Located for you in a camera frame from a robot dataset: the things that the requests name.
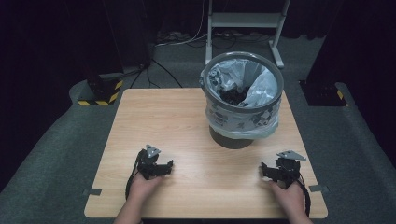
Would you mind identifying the black cable bundle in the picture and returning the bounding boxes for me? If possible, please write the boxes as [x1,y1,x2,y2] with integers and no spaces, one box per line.
[210,30,273,50]

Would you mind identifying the person's left hand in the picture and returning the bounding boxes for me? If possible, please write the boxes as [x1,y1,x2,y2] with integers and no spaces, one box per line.
[128,172,163,203]

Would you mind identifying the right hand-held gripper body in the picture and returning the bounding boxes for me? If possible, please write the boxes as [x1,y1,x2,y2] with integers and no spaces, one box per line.
[274,149,307,189]

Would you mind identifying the yellow black striped base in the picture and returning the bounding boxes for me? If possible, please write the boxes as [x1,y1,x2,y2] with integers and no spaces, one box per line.
[77,78,124,107]
[299,79,348,107]

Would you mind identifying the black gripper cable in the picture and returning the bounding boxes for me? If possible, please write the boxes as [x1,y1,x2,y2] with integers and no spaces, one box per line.
[296,172,312,217]
[124,148,146,201]

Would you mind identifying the white floor cable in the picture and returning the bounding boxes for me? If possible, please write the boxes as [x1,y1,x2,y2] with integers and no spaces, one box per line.
[154,0,209,49]

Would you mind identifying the dark scraps in bag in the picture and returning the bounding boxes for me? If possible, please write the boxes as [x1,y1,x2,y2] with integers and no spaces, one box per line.
[219,86,252,107]

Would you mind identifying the black floor cable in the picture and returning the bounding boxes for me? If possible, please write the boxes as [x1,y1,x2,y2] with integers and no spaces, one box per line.
[129,58,184,90]

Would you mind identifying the person's right hand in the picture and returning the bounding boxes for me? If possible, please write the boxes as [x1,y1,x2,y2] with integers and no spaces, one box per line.
[268,180,308,217]

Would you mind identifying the white printed trash bag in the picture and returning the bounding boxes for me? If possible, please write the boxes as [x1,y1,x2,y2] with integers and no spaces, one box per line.
[199,58,282,140]

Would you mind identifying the grey tape strip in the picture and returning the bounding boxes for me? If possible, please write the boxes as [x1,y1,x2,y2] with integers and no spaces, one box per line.
[308,184,331,193]

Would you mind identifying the white metal stand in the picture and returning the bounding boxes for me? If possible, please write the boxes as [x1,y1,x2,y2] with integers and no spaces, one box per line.
[204,0,292,70]

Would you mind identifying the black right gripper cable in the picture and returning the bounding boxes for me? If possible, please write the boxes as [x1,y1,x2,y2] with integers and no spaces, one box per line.
[296,172,312,217]

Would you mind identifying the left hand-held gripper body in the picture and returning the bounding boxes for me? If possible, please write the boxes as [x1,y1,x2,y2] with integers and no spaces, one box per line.
[135,144,166,181]

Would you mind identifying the black trash can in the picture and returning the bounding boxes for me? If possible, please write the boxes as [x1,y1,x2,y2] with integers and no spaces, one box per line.
[200,50,285,150]

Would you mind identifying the grey plastic ring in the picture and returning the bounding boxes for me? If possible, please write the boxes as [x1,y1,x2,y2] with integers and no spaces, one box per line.
[201,50,285,114]

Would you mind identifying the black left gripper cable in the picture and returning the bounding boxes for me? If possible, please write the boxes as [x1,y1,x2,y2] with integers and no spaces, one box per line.
[124,148,146,201]

